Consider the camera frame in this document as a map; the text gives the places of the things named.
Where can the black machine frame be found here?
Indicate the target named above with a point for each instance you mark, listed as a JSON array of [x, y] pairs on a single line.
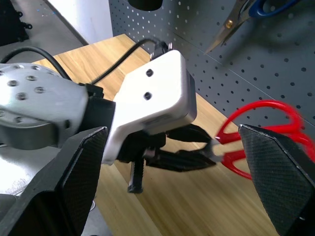
[[9, 24]]

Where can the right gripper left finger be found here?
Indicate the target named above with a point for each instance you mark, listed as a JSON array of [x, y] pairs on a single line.
[[61, 186]]

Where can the grey pegboard panel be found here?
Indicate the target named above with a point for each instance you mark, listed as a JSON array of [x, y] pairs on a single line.
[[258, 73]]

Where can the black plastic cup holder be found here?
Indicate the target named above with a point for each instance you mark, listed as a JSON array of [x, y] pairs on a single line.
[[145, 4]]

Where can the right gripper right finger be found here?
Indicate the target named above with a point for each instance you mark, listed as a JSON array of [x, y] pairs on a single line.
[[278, 177]]

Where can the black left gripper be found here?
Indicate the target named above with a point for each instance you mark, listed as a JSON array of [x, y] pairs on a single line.
[[137, 145]]

